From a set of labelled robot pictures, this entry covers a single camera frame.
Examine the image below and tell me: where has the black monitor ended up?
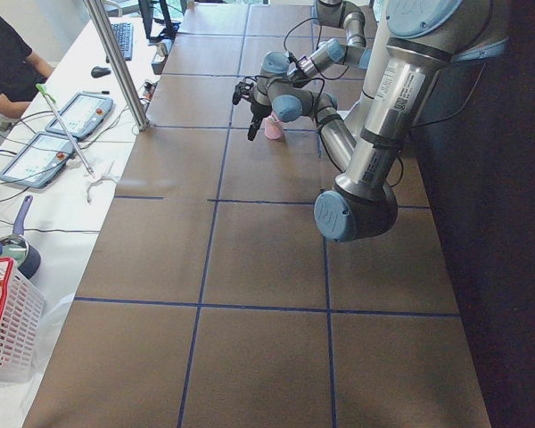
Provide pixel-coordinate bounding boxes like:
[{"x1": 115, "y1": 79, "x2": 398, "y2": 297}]
[{"x1": 137, "y1": 0, "x2": 177, "y2": 44}]

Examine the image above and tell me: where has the white plastic hook piece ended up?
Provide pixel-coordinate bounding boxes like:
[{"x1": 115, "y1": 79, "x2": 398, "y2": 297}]
[{"x1": 85, "y1": 161, "x2": 119, "y2": 204}]

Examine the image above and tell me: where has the black keyboard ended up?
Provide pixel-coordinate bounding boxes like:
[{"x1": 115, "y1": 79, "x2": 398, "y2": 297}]
[{"x1": 111, "y1": 22, "x2": 134, "y2": 62}]

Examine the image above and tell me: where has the pink mesh pen holder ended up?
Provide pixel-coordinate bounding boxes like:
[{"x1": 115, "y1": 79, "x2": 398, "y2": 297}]
[{"x1": 264, "y1": 112, "x2": 284, "y2": 140}]

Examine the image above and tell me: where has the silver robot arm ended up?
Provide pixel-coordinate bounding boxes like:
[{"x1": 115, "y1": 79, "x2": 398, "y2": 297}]
[
  {"x1": 288, "y1": 1, "x2": 372, "y2": 87},
  {"x1": 233, "y1": 1, "x2": 511, "y2": 243}
]

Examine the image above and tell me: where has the blue bowl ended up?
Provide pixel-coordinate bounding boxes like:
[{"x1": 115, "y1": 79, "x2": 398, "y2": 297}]
[{"x1": 0, "y1": 195, "x2": 41, "y2": 279}]

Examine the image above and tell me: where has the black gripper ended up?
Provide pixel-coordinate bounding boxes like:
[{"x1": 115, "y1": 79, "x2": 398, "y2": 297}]
[{"x1": 247, "y1": 88, "x2": 272, "y2": 141}]

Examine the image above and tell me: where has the upper teach pendant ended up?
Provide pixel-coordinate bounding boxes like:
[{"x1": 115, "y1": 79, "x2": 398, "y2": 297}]
[{"x1": 55, "y1": 92, "x2": 113, "y2": 141}]

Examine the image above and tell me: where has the lower teach pendant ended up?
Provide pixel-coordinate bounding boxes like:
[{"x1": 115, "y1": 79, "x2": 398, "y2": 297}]
[{"x1": 0, "y1": 132, "x2": 74, "y2": 188}]

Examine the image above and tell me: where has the teach pendant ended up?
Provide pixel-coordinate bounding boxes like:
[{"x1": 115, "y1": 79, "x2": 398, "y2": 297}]
[
  {"x1": 55, "y1": 92, "x2": 113, "y2": 141},
  {"x1": 0, "y1": 132, "x2": 74, "y2": 188}
]

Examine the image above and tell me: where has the seated person black shirt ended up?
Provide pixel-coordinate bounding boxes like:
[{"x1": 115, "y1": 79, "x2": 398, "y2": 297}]
[{"x1": 0, "y1": 16, "x2": 54, "y2": 119}]

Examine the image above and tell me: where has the long metal rod tool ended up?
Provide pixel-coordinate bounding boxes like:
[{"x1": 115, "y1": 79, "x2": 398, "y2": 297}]
[{"x1": 36, "y1": 84, "x2": 95, "y2": 177}]

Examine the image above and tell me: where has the aluminium frame post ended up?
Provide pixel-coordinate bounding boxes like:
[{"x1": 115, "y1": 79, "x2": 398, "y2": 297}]
[{"x1": 84, "y1": 0, "x2": 150, "y2": 132}]

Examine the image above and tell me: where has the black computer mouse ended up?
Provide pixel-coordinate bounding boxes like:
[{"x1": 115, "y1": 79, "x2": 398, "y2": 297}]
[{"x1": 90, "y1": 66, "x2": 111, "y2": 78}]

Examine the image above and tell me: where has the white plastic basket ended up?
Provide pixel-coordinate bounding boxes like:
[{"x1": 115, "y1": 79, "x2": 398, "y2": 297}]
[{"x1": 0, "y1": 258, "x2": 45, "y2": 383}]

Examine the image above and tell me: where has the black marker pen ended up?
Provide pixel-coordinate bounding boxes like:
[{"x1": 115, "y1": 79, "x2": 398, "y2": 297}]
[{"x1": 82, "y1": 90, "x2": 110, "y2": 95}]

